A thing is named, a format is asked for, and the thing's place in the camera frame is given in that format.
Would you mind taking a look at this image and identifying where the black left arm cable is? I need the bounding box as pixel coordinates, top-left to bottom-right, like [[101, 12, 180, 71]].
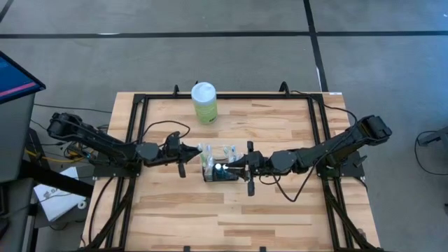
[[139, 120, 192, 144]]

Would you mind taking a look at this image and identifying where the grey cabinet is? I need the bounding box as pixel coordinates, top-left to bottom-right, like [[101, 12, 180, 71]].
[[0, 92, 36, 183]]

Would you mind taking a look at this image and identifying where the black stand beam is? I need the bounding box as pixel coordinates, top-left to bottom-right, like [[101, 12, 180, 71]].
[[20, 160, 95, 199]]

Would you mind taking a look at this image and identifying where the grey stand foot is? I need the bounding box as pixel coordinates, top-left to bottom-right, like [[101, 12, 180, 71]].
[[418, 126, 448, 147]]

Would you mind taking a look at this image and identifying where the black aluminium table frame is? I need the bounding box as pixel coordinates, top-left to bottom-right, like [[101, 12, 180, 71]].
[[82, 80, 384, 252]]

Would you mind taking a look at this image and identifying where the blue screen monitor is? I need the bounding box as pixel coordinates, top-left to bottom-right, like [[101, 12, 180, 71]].
[[0, 50, 47, 105]]

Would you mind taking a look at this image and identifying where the blue toothbrush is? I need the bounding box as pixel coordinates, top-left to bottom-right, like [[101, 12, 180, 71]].
[[206, 144, 214, 176]]

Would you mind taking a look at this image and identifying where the white printed box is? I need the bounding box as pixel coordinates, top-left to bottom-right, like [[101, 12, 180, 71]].
[[33, 167, 88, 223]]

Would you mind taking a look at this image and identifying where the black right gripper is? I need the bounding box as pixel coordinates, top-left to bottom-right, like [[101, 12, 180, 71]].
[[223, 141, 272, 197]]

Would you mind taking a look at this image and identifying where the black right gripper cable loop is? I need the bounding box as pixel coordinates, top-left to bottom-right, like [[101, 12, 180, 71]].
[[258, 167, 318, 204]]

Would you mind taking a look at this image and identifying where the green wipes canister white lid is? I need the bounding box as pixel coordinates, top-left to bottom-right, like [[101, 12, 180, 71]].
[[190, 81, 219, 125]]

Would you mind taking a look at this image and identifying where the black wire caddy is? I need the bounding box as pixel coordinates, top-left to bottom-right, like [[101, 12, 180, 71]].
[[202, 159, 240, 183]]

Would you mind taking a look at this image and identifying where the long black right arm cable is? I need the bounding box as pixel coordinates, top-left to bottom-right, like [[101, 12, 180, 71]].
[[289, 90, 360, 127]]

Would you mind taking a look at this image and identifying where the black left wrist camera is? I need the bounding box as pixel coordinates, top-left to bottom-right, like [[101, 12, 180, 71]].
[[164, 132, 183, 154]]

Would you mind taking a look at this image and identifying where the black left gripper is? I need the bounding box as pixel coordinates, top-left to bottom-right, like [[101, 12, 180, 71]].
[[153, 143, 203, 179]]

